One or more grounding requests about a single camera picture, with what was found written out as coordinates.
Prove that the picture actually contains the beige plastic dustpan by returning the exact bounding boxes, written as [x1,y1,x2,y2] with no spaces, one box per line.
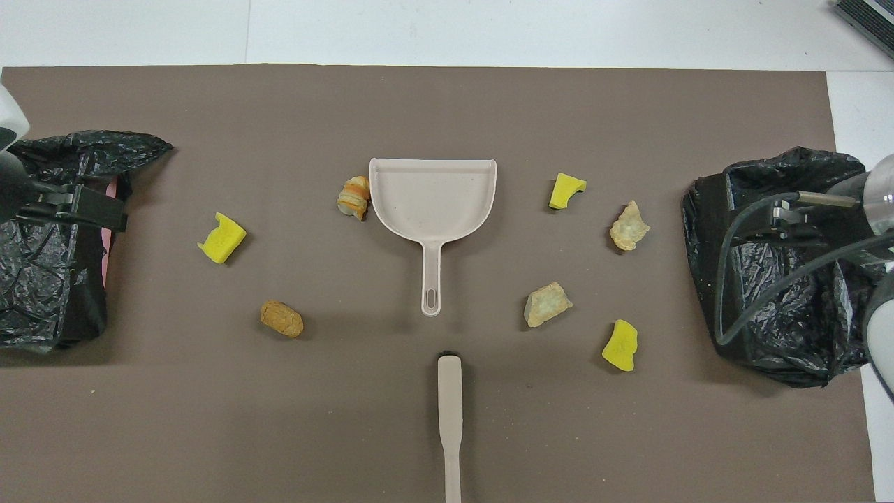
[369,158,498,317]

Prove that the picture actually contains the brown croquette toy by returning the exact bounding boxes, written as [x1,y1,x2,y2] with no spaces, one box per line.
[260,300,305,339]

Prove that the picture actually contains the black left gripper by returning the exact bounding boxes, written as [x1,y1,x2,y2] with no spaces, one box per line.
[0,152,129,233]

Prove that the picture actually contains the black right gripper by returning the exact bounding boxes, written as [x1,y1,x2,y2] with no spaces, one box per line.
[765,191,867,247]

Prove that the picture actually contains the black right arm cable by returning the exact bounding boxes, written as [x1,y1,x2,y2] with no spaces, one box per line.
[716,192,894,347]

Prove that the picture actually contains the dark ribbed device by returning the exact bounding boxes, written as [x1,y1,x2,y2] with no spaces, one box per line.
[831,0,894,60]

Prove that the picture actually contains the pink bin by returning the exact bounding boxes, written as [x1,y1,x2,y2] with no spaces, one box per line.
[101,178,118,287]

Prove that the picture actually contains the black plastic trash bag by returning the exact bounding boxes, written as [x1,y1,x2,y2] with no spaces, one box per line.
[0,130,174,353]
[682,147,894,388]

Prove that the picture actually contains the yellow sponge piece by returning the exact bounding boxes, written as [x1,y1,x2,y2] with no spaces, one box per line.
[602,319,639,372]
[198,212,247,265]
[548,173,587,211]

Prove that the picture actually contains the pale dumpling toy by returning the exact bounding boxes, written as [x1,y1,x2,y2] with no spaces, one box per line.
[609,200,651,252]
[524,282,574,328]

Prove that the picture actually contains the striped croissant toy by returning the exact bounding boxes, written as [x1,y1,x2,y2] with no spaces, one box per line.
[337,176,372,221]

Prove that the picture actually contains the brown table mat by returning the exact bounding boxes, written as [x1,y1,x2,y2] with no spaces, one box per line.
[0,64,875,503]

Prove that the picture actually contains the beige hand brush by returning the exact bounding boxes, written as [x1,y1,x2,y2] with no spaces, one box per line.
[437,351,464,503]

